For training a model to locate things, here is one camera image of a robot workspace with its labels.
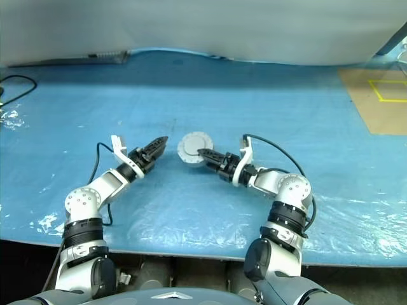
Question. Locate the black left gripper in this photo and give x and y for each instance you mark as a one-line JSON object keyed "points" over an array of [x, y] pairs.
{"points": [[140, 160]]}

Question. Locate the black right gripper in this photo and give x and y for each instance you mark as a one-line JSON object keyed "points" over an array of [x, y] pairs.
{"points": [[227, 168]]}

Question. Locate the grey round motor lid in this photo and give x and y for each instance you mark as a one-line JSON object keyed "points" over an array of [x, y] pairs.
{"points": [[192, 146]]}

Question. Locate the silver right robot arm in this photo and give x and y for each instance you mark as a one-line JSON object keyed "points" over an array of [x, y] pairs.
{"points": [[270, 181]]}

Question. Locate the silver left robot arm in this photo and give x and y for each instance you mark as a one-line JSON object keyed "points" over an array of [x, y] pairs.
{"points": [[105, 184]]}

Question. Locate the blue plastic table sheet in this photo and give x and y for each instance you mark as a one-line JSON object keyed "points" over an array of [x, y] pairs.
{"points": [[95, 120]]}

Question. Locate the dark grey rounded shape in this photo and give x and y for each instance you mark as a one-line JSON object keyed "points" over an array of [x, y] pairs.
{"points": [[155, 276]]}

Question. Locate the white cloth backdrop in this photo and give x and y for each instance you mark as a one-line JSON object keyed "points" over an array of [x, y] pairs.
{"points": [[190, 22]]}

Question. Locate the grey robot torso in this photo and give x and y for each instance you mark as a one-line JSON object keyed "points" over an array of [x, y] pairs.
{"points": [[178, 297]]}

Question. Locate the brown cardboard sheet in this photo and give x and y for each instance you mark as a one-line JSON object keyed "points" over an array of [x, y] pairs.
{"points": [[381, 117]]}

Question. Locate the yellow tape square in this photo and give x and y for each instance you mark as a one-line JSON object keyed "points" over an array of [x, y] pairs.
{"points": [[375, 89]]}

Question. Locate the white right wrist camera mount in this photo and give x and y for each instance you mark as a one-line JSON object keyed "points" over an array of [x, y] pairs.
{"points": [[246, 151]]}

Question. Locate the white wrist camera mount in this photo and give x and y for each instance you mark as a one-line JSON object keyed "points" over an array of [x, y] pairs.
{"points": [[118, 143], [246, 151]]}

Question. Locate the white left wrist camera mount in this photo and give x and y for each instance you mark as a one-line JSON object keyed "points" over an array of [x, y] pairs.
{"points": [[118, 143]]}

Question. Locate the silver metal rail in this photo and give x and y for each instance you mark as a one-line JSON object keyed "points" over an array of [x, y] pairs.
{"points": [[79, 58]]}

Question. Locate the blue-grey metal frame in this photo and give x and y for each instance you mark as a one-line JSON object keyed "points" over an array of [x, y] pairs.
{"points": [[391, 41]]}

